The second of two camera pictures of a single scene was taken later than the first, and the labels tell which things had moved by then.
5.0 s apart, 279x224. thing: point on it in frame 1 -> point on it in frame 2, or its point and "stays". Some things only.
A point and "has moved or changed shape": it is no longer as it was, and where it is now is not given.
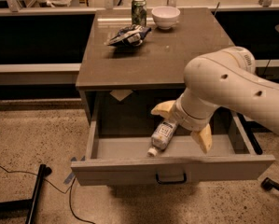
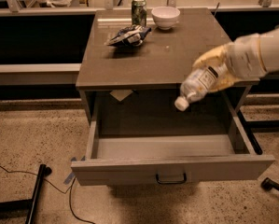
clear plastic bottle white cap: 161,137 has moved or changed shape
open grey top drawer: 121,140 stays
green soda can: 139,11 stays
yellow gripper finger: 203,138 -> 224,79
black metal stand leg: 29,204 stays
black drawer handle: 171,182 stays
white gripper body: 183,117 -> 245,58
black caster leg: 268,185 stays
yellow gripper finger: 163,108 -> 212,58
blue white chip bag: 131,35 stays
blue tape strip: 73,174 stays
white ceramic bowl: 165,17 stays
